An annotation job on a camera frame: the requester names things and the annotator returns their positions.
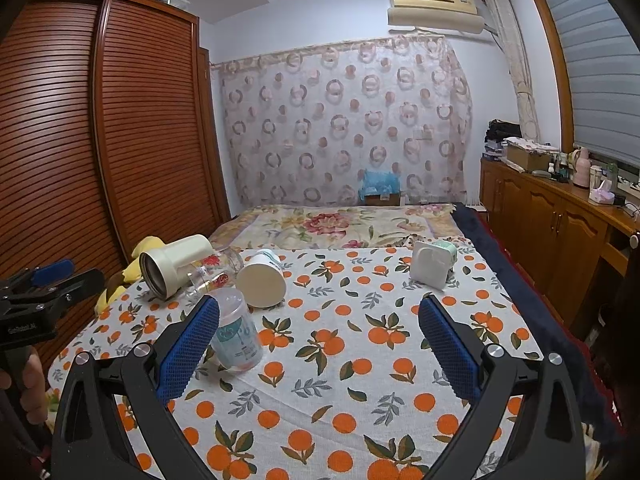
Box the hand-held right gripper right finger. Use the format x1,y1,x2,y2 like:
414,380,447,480
417,294,588,480

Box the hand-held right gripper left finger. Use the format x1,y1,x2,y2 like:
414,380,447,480
51,294,221,480

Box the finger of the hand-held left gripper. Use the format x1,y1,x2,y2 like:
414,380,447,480
5,258,76,293
30,268,104,311

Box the white square cup green band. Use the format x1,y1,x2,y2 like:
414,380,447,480
410,239,458,291

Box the cream thermos cup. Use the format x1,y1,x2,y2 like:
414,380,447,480
138,234,213,302

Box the clear glass cup red print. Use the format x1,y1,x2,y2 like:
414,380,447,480
187,247,244,297

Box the white cup with teal band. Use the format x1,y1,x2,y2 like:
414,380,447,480
236,249,287,309

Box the person's left hand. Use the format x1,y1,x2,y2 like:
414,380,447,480
12,347,49,429

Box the clear plastic bottle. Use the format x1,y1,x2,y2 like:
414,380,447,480
209,287,264,372

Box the yellow plush toy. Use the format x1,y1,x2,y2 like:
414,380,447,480
95,237,166,313

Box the orange fruit print tablecloth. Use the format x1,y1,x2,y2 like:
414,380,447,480
47,246,546,480

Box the dark blue blanket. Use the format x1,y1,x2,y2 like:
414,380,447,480
450,202,626,451

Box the brown slatted wooden wardrobe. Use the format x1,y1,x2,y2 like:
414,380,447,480
0,0,231,291

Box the wooden side cabinet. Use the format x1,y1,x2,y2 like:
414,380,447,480
480,157,640,321

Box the floral blanket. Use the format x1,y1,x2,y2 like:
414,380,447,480
207,203,476,251

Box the blue plastic bag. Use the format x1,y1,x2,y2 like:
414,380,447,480
357,169,401,196

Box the open cardboard box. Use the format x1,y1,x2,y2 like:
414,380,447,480
501,137,553,173

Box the pink tissue pack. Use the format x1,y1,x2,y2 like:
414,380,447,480
589,180,615,205

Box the pile of dark clothes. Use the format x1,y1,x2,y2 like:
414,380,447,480
484,120,523,161

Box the pink thermos jug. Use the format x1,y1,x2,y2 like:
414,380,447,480
570,146,591,183

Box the sheer circle pattern curtain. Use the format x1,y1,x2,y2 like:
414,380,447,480
217,35,473,207

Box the tied beige window curtain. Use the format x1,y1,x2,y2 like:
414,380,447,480
482,0,543,141

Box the grey window blind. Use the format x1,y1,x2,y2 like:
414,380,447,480
532,0,640,186

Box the beige air conditioner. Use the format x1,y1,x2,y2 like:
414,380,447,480
387,0,486,36

